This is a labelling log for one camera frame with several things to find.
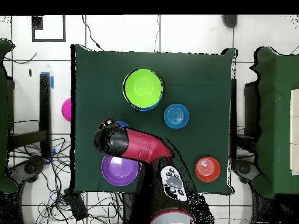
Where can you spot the white box stack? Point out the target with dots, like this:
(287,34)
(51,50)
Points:
(295,130)

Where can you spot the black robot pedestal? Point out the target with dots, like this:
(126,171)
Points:
(128,210)

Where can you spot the large light blue bowl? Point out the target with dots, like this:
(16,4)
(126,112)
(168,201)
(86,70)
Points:
(146,109)

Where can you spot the black metal stand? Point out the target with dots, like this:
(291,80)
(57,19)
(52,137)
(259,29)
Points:
(45,105)

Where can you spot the small light blue bowl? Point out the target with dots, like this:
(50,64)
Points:
(176,116)

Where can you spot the large green bowl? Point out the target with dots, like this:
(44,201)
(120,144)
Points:
(142,88)

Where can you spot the small dark blue bowl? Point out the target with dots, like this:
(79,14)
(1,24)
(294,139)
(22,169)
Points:
(122,123)

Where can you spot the black power strip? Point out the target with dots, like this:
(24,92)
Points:
(76,205)

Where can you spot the neighbouring green table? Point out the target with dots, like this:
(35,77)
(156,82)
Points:
(275,116)
(3,116)

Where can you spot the magenta bowl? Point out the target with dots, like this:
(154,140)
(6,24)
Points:
(67,109)

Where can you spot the person's foot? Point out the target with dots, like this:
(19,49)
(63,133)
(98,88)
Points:
(230,21)

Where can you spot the dark green table cloth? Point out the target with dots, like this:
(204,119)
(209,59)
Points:
(186,70)

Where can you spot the large purple bowl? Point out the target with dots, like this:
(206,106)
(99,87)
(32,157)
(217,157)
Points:
(119,172)

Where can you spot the orange bowl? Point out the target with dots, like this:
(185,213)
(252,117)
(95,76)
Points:
(208,169)

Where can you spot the black pedestal leg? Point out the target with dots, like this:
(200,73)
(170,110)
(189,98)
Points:
(25,169)
(245,169)

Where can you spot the black square frame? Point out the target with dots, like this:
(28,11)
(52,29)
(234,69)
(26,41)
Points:
(64,28)

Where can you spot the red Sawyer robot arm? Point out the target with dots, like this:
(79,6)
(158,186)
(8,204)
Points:
(144,144)

